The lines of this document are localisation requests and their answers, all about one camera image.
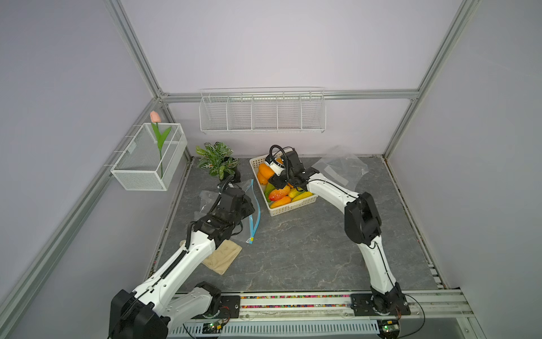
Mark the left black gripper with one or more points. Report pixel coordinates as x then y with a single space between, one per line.
249 209

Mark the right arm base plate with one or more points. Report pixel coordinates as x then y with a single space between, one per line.
367 304

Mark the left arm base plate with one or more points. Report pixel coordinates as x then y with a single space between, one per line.
228 307

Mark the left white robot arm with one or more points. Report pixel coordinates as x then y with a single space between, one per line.
151 309

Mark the white plastic perforated basket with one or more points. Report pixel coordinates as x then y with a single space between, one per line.
254 163

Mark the small orange mango front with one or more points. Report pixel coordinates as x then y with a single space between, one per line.
282 202

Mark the clear zip-top bag blue zipper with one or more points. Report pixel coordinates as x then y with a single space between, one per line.
244 231

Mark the white mesh wall basket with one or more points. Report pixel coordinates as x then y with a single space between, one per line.
137 167

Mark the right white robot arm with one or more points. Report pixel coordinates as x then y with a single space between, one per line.
362 223

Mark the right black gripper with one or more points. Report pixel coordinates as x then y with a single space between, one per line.
276 181

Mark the green potted plant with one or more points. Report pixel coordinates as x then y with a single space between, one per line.
218 160

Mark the white wire wall shelf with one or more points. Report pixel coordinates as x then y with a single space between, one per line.
258 110

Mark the green mango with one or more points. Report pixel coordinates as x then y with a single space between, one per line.
294 193

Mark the pink artificial tulip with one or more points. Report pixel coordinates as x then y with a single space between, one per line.
161 137

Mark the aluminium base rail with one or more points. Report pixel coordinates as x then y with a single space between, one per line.
312 314

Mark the orange mango back left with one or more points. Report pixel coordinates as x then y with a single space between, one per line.
265 171

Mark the red yellow mango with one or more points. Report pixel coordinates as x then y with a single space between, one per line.
278 194

